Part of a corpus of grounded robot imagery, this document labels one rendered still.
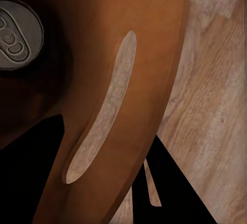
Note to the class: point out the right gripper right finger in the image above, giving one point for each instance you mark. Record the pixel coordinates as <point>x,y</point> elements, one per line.
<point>180,203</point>

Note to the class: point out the trash can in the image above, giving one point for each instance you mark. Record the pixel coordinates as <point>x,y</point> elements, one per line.
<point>87,35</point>

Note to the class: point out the can of soda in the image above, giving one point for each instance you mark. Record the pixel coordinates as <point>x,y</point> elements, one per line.
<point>27,51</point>

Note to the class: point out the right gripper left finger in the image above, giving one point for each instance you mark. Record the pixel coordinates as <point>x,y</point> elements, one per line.
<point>25,165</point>

